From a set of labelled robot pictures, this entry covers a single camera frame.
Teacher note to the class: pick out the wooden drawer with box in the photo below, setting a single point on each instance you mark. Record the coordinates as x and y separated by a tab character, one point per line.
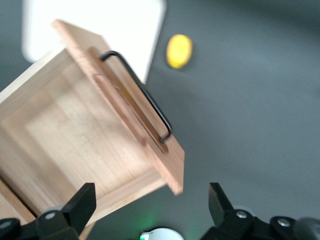
75	137

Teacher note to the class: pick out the yellow lemon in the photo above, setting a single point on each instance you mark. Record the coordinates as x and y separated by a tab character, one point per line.
179	51

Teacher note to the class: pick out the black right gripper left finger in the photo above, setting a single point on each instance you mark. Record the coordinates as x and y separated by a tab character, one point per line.
75	212

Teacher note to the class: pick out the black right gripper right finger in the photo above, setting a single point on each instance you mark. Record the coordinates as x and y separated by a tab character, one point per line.
225	220

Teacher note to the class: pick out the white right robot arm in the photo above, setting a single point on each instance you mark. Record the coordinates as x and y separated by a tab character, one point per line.
162	236

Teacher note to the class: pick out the beige rectangular tray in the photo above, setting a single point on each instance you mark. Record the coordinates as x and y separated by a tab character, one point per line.
100	20

